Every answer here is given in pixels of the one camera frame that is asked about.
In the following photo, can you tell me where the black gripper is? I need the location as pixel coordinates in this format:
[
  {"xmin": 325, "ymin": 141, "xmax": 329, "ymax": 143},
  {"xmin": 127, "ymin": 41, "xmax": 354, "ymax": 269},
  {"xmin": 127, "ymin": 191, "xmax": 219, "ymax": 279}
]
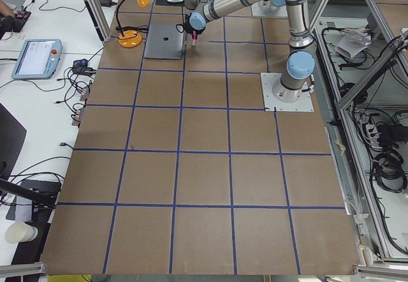
[{"xmin": 182, "ymin": 14, "xmax": 203, "ymax": 40}]

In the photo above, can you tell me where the black power adapter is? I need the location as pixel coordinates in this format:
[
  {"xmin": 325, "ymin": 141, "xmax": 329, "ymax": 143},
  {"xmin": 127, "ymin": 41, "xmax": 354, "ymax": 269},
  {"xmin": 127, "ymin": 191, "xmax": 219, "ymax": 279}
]
[{"xmin": 98, "ymin": 0, "xmax": 117, "ymax": 8}]

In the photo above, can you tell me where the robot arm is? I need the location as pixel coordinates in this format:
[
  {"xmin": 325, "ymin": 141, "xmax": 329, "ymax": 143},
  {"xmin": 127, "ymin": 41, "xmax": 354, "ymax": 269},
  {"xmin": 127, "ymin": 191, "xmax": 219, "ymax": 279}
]
[{"xmin": 181, "ymin": 0, "xmax": 316, "ymax": 103}]

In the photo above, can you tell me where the silver laptop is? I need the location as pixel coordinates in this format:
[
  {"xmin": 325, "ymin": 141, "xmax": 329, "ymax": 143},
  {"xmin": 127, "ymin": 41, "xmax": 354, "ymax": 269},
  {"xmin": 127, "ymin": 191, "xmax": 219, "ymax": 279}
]
[{"xmin": 144, "ymin": 22, "xmax": 184, "ymax": 60}]

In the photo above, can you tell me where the pink marker pen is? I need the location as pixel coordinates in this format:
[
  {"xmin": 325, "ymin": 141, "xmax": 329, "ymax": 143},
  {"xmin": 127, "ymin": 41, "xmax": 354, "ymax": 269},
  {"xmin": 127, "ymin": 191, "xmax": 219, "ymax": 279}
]
[{"xmin": 192, "ymin": 31, "xmax": 197, "ymax": 46}]

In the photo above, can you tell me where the white paper cup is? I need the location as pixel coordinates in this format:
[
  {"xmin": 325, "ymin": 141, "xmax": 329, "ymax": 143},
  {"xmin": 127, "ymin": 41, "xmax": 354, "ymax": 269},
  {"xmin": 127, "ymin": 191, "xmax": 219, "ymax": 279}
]
[{"xmin": 5, "ymin": 221, "xmax": 38, "ymax": 244}]

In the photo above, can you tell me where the orange desk lamp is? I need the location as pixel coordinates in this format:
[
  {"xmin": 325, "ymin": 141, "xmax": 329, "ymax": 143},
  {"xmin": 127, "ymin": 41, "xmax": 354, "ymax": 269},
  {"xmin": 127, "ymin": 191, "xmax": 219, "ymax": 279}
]
[{"xmin": 115, "ymin": 0, "xmax": 156, "ymax": 50}]

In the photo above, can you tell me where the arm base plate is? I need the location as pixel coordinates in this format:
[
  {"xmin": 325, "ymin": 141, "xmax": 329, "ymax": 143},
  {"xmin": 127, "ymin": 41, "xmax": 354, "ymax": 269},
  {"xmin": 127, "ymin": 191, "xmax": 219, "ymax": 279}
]
[
  {"xmin": 251, "ymin": 1, "xmax": 288, "ymax": 19},
  {"xmin": 260, "ymin": 73, "xmax": 314, "ymax": 112}
]

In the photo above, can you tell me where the blue teach pendant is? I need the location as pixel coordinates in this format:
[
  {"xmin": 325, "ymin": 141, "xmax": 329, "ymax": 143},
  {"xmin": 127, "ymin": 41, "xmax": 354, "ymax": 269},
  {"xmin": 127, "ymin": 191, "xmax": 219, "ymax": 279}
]
[{"xmin": 11, "ymin": 39, "xmax": 62, "ymax": 80}]

